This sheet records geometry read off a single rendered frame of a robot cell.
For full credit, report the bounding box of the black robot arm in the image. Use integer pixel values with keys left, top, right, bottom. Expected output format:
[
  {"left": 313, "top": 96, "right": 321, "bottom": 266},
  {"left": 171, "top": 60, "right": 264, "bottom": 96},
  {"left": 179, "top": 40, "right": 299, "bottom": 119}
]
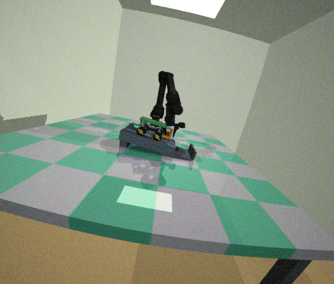
[{"left": 150, "top": 70, "right": 183, "bottom": 121}]

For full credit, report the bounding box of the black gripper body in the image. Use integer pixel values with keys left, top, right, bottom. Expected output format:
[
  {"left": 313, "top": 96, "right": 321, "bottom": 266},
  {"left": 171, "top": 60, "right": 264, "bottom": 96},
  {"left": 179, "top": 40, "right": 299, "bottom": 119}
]
[{"left": 165, "top": 113, "right": 185, "bottom": 128}]

